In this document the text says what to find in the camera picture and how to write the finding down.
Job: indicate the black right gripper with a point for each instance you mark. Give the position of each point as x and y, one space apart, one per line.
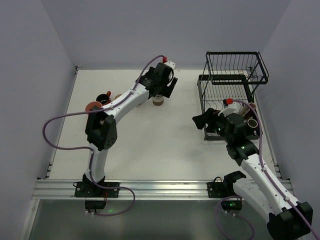
210 117

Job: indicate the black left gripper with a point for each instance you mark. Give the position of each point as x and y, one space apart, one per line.
168 87

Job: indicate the brown white ceramic cup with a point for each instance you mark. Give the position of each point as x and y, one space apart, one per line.
158 100

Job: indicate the dark red black mug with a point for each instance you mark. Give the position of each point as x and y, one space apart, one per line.
104 98

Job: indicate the tall pink plastic cup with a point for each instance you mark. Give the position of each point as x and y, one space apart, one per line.
93 105

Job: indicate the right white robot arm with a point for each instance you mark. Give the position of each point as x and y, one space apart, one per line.
286 217

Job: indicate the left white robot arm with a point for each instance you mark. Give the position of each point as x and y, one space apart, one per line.
101 126

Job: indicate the brown striped mug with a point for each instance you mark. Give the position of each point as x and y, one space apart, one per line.
246 112

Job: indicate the black tumbler pink interior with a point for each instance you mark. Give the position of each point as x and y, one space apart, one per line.
251 126

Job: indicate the right black controller box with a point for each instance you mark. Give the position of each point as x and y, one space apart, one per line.
232 206

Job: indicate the black controller box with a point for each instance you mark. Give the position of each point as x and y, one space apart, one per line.
94 206
232 206

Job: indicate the left black controller box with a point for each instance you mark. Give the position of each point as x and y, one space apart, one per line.
94 206

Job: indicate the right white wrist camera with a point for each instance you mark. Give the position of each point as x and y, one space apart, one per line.
229 107

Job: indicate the black wire dish rack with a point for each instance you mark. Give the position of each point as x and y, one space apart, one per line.
230 75

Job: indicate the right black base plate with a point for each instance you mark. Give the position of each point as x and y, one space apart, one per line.
221 188

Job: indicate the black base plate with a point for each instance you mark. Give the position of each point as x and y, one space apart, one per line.
89 190
221 188

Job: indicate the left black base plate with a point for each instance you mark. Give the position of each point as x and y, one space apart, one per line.
89 190

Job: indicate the aluminium mounting rail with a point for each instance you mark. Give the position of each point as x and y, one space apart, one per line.
172 190

